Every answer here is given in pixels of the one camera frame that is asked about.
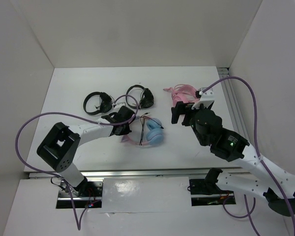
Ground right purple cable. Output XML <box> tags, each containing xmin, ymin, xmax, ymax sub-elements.
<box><xmin>200</xmin><ymin>76</ymin><xmax>295</xmax><ymax>236</ymax></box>

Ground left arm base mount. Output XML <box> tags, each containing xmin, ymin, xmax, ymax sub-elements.
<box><xmin>50</xmin><ymin>177</ymin><xmax>104</xmax><ymax>209</ymax></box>

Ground left black headphones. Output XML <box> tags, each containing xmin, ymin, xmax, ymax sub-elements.
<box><xmin>83</xmin><ymin>91</ymin><xmax>113</xmax><ymax>116</ymax></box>

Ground right aluminium rail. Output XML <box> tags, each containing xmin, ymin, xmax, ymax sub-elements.
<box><xmin>220</xmin><ymin>79</ymin><xmax>250</xmax><ymax>141</ymax></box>

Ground pink gaming headset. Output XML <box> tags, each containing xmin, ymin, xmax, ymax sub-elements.
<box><xmin>163</xmin><ymin>84</ymin><xmax>199</xmax><ymax>107</ymax></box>

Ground black headphone audio cable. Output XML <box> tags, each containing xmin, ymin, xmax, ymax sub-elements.
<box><xmin>137</xmin><ymin>113</ymin><xmax>166</xmax><ymax>146</ymax></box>

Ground middle black headphones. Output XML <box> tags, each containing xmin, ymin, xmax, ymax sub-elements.
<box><xmin>126</xmin><ymin>85</ymin><xmax>154</xmax><ymax>109</ymax></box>

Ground black headphones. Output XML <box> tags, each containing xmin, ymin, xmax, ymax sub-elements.
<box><xmin>83</xmin><ymin>91</ymin><xmax>113</xmax><ymax>116</ymax></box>
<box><xmin>126</xmin><ymin>85</ymin><xmax>154</xmax><ymax>109</ymax></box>

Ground front aluminium rail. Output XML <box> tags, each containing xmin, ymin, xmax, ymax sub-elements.
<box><xmin>29</xmin><ymin>167</ymin><xmax>248</xmax><ymax>179</ymax></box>

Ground pink blue cat-ear headphones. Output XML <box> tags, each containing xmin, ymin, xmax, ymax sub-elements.
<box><xmin>120</xmin><ymin>115</ymin><xmax>164</xmax><ymax>147</ymax></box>

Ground purple cable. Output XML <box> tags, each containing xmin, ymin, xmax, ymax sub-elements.
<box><xmin>16</xmin><ymin>94</ymin><xmax>140</xmax><ymax>175</ymax></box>
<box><xmin>200</xmin><ymin>76</ymin><xmax>295</xmax><ymax>236</ymax></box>

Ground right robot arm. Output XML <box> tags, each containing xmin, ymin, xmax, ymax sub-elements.
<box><xmin>171</xmin><ymin>102</ymin><xmax>295</xmax><ymax>216</ymax></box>

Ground aluminium rail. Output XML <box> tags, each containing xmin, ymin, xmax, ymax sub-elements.
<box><xmin>29</xmin><ymin>167</ymin><xmax>248</xmax><ymax>179</ymax></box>
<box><xmin>220</xmin><ymin>79</ymin><xmax>250</xmax><ymax>141</ymax></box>

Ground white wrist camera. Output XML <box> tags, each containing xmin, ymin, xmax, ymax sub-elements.
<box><xmin>192</xmin><ymin>87</ymin><xmax>215</xmax><ymax>110</ymax></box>
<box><xmin>112</xmin><ymin>102</ymin><xmax>126</xmax><ymax>112</ymax></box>

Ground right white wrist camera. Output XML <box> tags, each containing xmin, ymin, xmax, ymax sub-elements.
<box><xmin>192</xmin><ymin>87</ymin><xmax>215</xmax><ymax>110</ymax></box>

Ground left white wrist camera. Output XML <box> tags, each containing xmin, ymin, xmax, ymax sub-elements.
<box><xmin>112</xmin><ymin>102</ymin><xmax>126</xmax><ymax>112</ymax></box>

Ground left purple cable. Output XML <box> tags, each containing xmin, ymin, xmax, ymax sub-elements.
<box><xmin>16</xmin><ymin>94</ymin><xmax>140</xmax><ymax>175</ymax></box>

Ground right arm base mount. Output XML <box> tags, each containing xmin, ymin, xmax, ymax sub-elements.
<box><xmin>187</xmin><ymin>179</ymin><xmax>236</xmax><ymax>207</ymax></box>

